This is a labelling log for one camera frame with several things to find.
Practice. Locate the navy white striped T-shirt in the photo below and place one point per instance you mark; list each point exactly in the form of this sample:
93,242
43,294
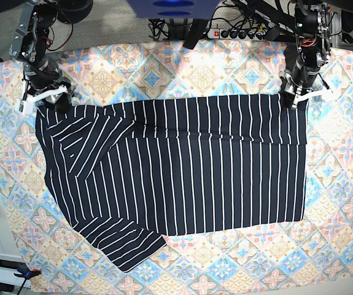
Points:
127,175

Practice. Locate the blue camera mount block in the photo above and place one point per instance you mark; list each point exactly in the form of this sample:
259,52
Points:
200,9

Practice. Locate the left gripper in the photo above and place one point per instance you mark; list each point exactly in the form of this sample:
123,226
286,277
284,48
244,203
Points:
301,77

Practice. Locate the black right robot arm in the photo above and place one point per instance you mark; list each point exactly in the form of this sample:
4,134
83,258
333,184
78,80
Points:
32,42

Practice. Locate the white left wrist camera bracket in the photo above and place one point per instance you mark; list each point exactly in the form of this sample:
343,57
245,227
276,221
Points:
327,94

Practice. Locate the white power strip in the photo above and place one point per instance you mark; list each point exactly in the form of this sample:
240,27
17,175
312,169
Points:
249,34

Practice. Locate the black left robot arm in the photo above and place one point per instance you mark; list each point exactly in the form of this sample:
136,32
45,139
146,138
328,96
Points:
313,29

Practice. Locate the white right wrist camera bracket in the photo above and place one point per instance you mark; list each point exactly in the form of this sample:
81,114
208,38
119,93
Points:
28,106

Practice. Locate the white box lower left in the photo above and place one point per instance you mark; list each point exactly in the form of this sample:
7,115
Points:
9,265

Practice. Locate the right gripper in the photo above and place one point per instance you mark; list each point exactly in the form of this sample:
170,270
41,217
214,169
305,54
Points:
38,78

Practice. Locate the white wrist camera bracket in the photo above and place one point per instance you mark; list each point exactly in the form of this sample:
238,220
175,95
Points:
28,106
327,94

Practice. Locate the blue orange clamp lower left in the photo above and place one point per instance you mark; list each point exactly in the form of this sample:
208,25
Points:
26,275

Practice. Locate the black mount post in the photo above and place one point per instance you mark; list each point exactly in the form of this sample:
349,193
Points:
195,33

